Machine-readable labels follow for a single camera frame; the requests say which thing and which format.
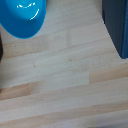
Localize blue plastic bowl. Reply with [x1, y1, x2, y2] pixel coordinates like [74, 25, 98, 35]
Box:
[0, 0, 48, 40]

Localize navy blue flat box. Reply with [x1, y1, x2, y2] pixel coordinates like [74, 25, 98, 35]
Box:
[101, 0, 128, 60]

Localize black fabric storage bin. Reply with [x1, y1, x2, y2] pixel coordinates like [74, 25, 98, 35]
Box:
[0, 33, 4, 64]

